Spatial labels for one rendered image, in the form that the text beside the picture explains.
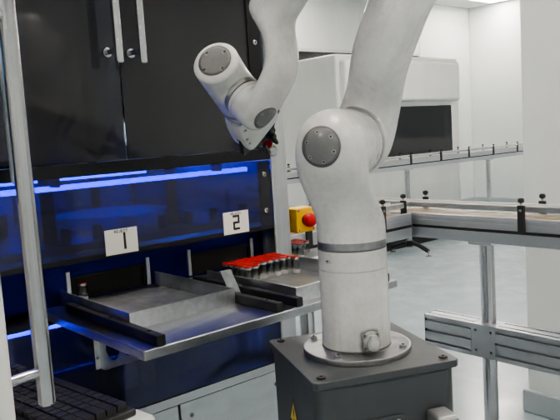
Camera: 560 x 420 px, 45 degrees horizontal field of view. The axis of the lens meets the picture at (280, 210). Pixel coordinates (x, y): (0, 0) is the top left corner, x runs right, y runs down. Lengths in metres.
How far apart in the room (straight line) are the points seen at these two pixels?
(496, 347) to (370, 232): 1.40
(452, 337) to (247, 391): 0.92
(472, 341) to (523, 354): 0.20
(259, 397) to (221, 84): 1.04
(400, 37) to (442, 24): 9.38
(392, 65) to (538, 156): 1.87
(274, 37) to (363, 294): 0.46
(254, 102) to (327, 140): 0.18
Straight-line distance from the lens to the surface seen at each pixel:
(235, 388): 1.92
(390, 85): 1.16
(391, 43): 1.12
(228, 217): 1.82
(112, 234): 1.65
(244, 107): 1.20
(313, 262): 1.82
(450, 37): 10.62
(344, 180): 1.09
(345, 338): 1.18
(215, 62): 1.22
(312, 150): 1.07
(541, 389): 3.17
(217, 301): 1.50
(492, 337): 2.49
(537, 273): 3.03
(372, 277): 1.16
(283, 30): 1.21
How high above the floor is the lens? 1.25
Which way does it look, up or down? 6 degrees down
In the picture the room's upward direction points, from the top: 4 degrees counter-clockwise
